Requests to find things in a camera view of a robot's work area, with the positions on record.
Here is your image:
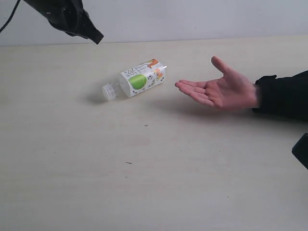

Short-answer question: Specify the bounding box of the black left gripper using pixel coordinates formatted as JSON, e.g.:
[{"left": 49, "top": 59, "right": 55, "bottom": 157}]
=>
[{"left": 26, "top": 0, "right": 104, "bottom": 45}]

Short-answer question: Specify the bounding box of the clear tea bottle white cap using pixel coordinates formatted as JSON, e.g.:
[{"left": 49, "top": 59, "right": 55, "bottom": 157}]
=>
[{"left": 102, "top": 59, "right": 167, "bottom": 101}]

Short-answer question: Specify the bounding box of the person's open bare hand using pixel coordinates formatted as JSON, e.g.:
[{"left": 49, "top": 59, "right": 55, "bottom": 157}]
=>
[{"left": 175, "top": 56, "right": 260, "bottom": 111}]

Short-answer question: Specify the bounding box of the black object at table edge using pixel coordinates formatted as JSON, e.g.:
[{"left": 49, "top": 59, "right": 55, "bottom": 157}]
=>
[{"left": 292, "top": 133, "right": 308, "bottom": 169}]

